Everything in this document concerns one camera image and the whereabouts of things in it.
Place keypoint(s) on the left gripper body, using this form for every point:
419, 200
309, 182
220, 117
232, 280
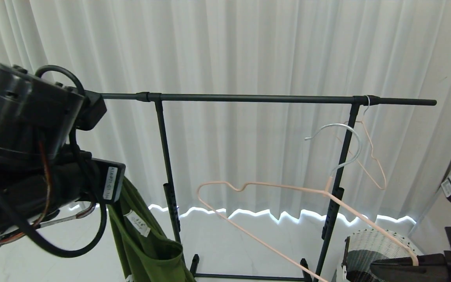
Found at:
73, 184

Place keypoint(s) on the pink clothes hanger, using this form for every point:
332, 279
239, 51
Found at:
414, 259
385, 181

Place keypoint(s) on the green printed garment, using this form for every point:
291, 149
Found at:
151, 254

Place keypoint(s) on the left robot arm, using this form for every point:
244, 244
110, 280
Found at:
22, 102

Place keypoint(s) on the white laundry basket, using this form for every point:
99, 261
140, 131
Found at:
370, 241

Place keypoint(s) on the black clothes rack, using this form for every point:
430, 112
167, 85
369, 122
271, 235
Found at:
249, 98

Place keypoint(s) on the white curtain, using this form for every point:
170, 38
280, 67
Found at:
249, 47

